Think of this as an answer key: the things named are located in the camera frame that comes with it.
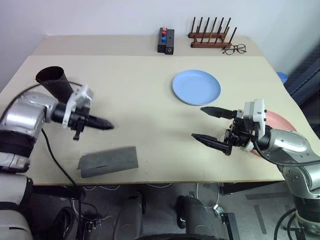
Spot dark grey rounded shape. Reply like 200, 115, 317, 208
176, 195, 221, 240
113, 191, 148, 240

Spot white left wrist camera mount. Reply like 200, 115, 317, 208
61, 84, 95, 129

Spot thin-rimmed clear eyeglasses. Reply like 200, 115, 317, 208
221, 43, 248, 56

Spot blue round lid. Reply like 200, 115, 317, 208
276, 71, 289, 84

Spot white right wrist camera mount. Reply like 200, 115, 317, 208
242, 98, 268, 152

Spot dark fabric chair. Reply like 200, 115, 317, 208
284, 49, 320, 141

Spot grey felt glasses case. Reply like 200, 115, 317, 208
76, 146, 139, 179

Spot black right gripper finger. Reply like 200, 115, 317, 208
199, 106, 236, 120
191, 133, 232, 157

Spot black table frame bar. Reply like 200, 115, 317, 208
219, 181, 289, 196
31, 185, 86, 201

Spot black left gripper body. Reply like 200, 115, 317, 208
69, 106, 92, 141

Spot black metal bracket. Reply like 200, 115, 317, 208
214, 204, 241, 240

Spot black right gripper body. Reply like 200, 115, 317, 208
224, 109, 253, 149

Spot white floor cable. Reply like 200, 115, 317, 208
196, 182, 221, 210

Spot black tapered pen cup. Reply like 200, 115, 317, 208
35, 66, 76, 104

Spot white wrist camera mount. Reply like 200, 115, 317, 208
61, 84, 95, 129
242, 98, 268, 152

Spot brown wooden peg rack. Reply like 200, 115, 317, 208
187, 16, 238, 49

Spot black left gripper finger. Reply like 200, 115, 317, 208
89, 115, 115, 127
88, 121, 115, 131

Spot pink plate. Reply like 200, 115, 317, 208
249, 109, 299, 158

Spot plain black box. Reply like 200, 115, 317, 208
164, 29, 176, 56

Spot light blue plate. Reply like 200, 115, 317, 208
171, 69, 222, 106

